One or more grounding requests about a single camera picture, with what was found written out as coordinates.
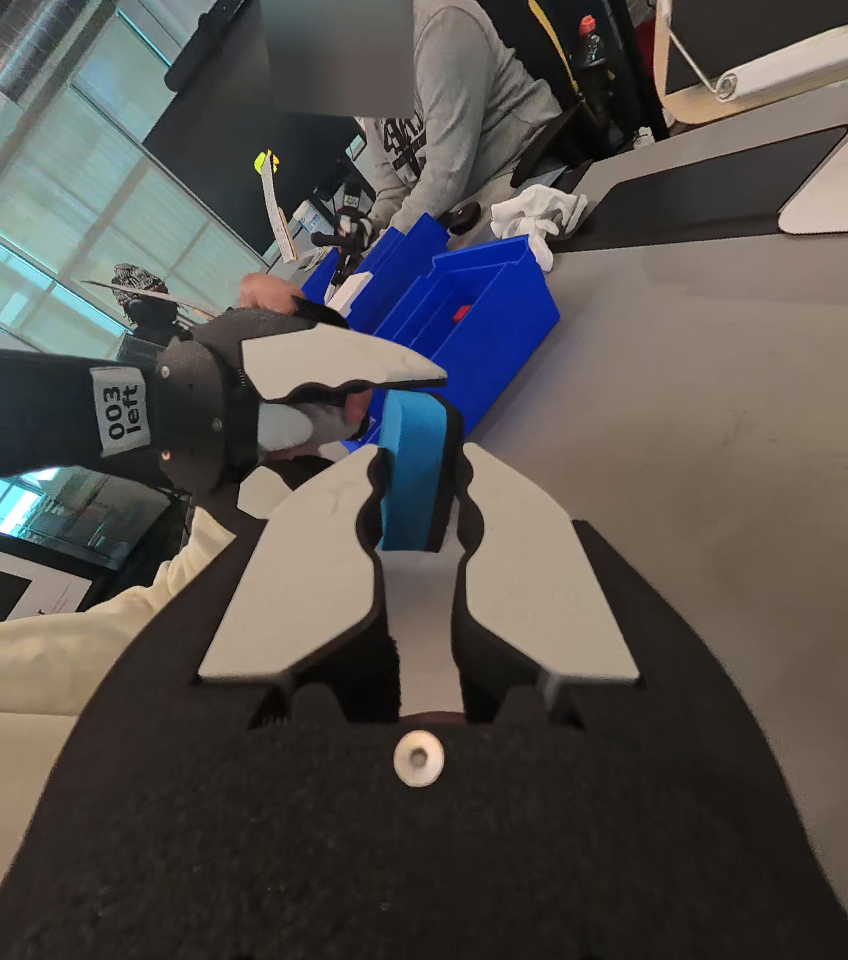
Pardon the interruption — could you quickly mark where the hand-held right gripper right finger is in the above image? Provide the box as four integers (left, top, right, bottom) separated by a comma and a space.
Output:
454, 442, 641, 725

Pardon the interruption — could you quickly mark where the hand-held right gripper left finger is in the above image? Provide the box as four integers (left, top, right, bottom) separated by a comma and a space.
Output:
199, 446, 400, 725

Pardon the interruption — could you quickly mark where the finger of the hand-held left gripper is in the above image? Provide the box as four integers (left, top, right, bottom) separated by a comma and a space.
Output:
238, 441, 355, 520
240, 324, 449, 403

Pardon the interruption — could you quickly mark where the small blue piece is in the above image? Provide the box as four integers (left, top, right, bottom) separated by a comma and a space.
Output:
375, 390, 465, 555

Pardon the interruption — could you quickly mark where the blue plastic bin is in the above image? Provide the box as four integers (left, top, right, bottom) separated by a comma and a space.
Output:
345, 234, 562, 456

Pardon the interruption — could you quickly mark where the grey desk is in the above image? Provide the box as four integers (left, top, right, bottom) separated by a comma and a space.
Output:
461, 75, 848, 960

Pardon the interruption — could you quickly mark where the person's left hand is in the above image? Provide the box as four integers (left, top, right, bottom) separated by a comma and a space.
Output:
240, 273, 374, 445

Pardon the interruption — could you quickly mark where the blue bin with white box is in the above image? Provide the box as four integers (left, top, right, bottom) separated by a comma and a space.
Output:
300, 213, 452, 335

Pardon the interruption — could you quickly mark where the black monitor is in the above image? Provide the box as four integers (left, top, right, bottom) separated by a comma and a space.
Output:
142, 0, 367, 258

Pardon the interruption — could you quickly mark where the white crumpled cloth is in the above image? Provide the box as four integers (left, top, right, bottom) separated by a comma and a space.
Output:
489, 184, 590, 273

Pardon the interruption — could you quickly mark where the black framed marker poster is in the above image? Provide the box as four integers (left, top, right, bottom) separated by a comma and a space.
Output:
0, 534, 97, 640

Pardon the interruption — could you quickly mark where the black webcam bar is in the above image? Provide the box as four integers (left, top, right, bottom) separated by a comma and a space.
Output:
163, 0, 247, 93

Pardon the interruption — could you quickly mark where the black office chair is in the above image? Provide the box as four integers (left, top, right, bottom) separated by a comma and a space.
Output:
510, 0, 669, 190

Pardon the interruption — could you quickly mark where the dark bottle red cap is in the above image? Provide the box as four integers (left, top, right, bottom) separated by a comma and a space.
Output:
576, 13, 614, 100

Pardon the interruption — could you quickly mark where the black panel with wooden edge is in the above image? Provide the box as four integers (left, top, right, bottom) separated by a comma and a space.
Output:
652, 0, 848, 126

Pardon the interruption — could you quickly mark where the thin silver ventilation duct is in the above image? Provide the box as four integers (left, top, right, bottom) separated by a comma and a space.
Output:
0, 0, 104, 100

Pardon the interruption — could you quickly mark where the white panel bracket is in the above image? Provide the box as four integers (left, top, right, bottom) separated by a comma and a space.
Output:
715, 21, 848, 103

